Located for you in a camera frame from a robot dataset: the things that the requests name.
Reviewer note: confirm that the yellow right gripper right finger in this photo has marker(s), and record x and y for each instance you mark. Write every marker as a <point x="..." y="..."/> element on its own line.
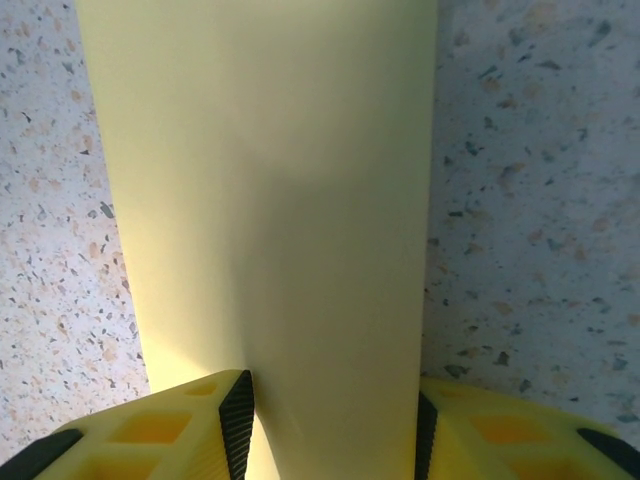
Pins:
<point x="510" y="435"/>

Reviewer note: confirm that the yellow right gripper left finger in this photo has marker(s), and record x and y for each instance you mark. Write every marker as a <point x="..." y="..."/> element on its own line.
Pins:
<point x="150" y="435"/>

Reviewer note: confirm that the pale yellow paper sheet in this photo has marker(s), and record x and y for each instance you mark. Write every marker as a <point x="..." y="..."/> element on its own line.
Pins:
<point x="260" y="175"/>

